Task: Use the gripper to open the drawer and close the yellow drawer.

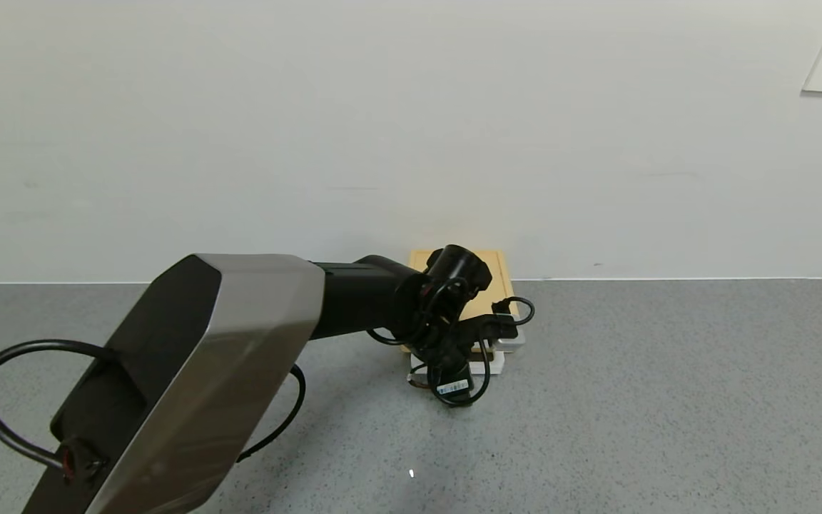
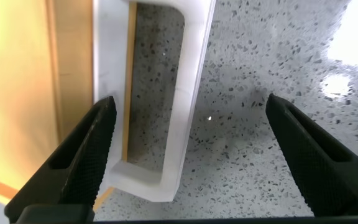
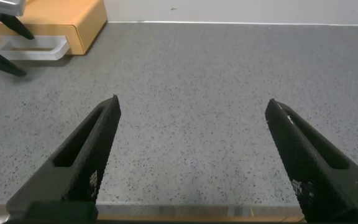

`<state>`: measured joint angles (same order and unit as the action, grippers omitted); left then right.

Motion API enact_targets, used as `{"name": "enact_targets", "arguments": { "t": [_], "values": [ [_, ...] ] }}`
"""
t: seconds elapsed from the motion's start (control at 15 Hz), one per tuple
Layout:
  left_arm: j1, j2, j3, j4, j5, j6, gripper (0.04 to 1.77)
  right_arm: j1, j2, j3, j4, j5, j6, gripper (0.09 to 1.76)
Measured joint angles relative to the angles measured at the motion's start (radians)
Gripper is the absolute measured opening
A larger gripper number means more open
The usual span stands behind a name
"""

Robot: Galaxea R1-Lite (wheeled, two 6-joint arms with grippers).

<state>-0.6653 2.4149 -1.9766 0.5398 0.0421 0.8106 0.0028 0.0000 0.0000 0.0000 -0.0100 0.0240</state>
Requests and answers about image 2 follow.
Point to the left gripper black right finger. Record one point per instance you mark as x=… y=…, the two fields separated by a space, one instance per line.
x=319 y=168

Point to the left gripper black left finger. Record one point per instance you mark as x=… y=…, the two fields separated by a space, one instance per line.
x=82 y=161

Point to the yellow drawer cabinet housing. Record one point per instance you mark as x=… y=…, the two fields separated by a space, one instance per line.
x=14 y=93

